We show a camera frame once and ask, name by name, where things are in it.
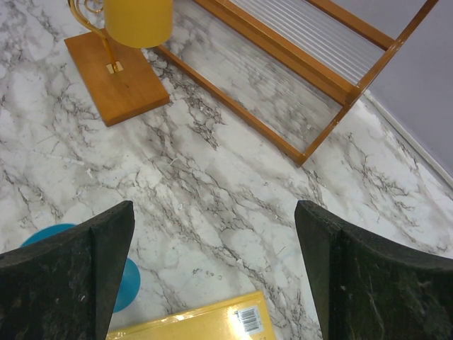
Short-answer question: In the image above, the gold wire wine glass rack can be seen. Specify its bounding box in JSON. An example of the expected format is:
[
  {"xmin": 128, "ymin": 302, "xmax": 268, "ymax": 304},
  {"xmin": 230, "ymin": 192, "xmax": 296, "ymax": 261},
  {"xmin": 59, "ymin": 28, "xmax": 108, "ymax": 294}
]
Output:
[{"xmin": 64, "ymin": 1, "xmax": 170, "ymax": 127}]

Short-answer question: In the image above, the yellow goblet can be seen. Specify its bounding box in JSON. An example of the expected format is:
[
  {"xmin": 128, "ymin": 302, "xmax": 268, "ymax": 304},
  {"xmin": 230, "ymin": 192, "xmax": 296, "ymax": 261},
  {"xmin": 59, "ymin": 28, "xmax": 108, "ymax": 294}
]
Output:
[{"xmin": 103, "ymin": 0, "xmax": 173, "ymax": 48}]

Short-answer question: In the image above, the yellow padded envelope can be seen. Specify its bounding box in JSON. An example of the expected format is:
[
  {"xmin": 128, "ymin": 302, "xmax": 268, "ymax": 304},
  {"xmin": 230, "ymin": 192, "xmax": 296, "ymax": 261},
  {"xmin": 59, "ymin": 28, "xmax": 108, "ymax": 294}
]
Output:
[{"xmin": 106, "ymin": 291, "xmax": 275, "ymax": 340}]

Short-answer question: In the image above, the blue goblet front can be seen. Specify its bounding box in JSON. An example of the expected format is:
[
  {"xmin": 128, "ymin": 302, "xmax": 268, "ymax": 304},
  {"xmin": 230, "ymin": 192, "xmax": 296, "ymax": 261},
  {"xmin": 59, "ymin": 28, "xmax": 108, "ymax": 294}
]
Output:
[{"xmin": 21, "ymin": 223, "xmax": 141, "ymax": 313}]

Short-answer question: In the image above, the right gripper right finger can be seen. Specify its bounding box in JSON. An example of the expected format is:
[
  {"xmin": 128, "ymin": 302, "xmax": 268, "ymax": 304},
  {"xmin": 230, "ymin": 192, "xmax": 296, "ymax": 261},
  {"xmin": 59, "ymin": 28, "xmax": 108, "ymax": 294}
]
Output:
[{"xmin": 294, "ymin": 200, "xmax": 452, "ymax": 339}]

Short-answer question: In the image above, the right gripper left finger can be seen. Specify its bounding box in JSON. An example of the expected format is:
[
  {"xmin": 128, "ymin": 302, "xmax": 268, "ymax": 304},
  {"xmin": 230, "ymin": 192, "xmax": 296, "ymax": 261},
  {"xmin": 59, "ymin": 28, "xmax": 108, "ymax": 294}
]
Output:
[{"xmin": 1, "ymin": 200, "xmax": 134, "ymax": 339}]

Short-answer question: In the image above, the wooden two-tier shelf rack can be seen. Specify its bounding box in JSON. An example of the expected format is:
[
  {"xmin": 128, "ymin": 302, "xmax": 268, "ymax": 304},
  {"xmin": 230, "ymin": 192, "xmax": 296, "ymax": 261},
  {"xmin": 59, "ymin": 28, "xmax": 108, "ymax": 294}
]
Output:
[{"xmin": 154, "ymin": 1, "xmax": 436, "ymax": 166}]

